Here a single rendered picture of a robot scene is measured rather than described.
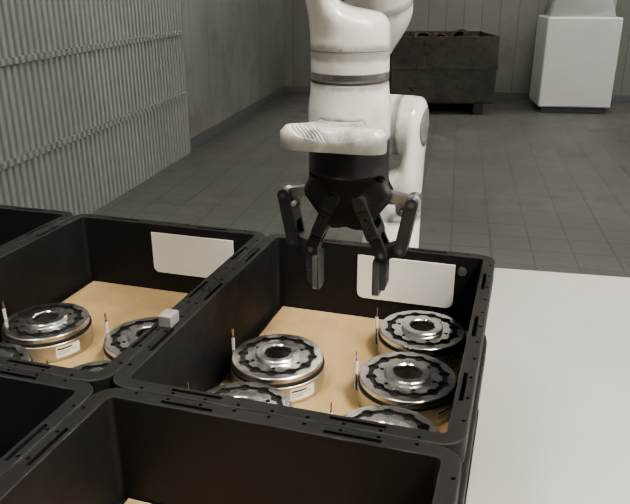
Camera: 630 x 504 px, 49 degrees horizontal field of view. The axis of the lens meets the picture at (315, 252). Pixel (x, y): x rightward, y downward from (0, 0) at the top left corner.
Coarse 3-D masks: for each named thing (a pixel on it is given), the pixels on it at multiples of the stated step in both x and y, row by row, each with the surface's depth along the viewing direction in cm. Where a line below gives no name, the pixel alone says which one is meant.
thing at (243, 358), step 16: (272, 336) 80; (288, 336) 80; (240, 352) 77; (304, 352) 77; (320, 352) 77; (240, 368) 74; (256, 368) 74; (272, 368) 74; (288, 368) 74; (304, 368) 74
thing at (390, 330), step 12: (408, 312) 86; (420, 312) 86; (432, 312) 86; (384, 324) 83; (396, 324) 83; (444, 324) 83; (456, 324) 83; (384, 336) 80; (396, 336) 81; (408, 336) 80; (444, 336) 80; (456, 336) 81; (408, 348) 78; (420, 348) 78; (432, 348) 78; (444, 348) 78
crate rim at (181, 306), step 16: (64, 224) 97; (128, 224) 98; (144, 224) 98; (160, 224) 97; (176, 224) 97; (32, 240) 91; (256, 240) 91; (0, 256) 86; (240, 256) 86; (224, 272) 81; (208, 288) 77; (176, 304) 73; (144, 336) 66; (128, 352) 63; (16, 368) 61; (32, 368) 61; (48, 368) 61; (64, 368) 61; (112, 368) 61; (96, 384) 59; (112, 384) 60
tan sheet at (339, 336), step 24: (288, 312) 94; (312, 312) 94; (312, 336) 87; (336, 336) 87; (360, 336) 87; (336, 360) 82; (360, 360) 82; (336, 384) 77; (312, 408) 72; (336, 408) 72
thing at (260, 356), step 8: (264, 344) 78; (272, 344) 78; (280, 344) 78; (288, 344) 78; (256, 352) 76; (264, 352) 76; (296, 352) 76; (264, 360) 74; (272, 360) 74; (280, 360) 74; (288, 360) 74; (296, 360) 75
